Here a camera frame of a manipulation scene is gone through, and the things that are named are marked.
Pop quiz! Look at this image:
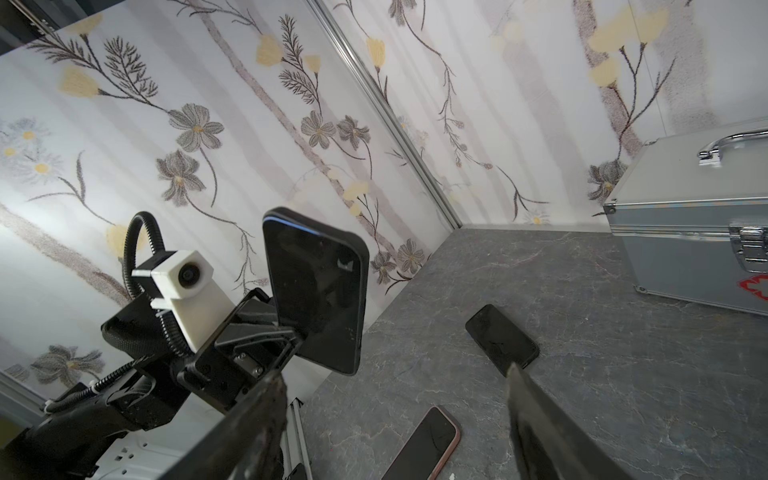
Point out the black phone far left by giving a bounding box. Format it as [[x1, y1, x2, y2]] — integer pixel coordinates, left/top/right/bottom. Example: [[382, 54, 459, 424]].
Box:
[[465, 304, 540, 376]]

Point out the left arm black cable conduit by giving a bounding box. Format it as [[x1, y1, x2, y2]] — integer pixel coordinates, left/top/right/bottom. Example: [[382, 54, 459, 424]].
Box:
[[44, 211, 193, 415]]

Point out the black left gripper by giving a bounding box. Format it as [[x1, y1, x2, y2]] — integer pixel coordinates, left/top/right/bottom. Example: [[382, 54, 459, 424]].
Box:
[[173, 288, 300, 414]]

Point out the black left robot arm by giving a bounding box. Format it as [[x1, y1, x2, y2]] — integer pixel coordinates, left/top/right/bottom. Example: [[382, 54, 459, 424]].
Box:
[[7, 290, 302, 479]]

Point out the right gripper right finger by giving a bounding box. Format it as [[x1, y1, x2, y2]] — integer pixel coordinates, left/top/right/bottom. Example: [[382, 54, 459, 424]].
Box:
[[506, 364, 630, 480]]

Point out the blue phone black screen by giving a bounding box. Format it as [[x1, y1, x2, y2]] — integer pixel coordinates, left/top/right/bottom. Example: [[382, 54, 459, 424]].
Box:
[[262, 207, 369, 376]]

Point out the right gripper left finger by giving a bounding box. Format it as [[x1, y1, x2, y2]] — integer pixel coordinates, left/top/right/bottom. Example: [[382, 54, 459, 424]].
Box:
[[162, 372, 287, 479]]

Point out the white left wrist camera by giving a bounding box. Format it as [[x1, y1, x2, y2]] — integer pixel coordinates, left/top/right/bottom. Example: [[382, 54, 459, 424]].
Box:
[[130, 250, 235, 353]]

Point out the black phone with pink edge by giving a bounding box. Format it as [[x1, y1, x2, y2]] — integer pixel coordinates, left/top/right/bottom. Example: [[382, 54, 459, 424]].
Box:
[[382, 405, 461, 480]]

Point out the silver aluminium first aid case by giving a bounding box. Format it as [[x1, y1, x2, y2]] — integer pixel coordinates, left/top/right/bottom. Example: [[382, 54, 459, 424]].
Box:
[[603, 119, 767, 315]]

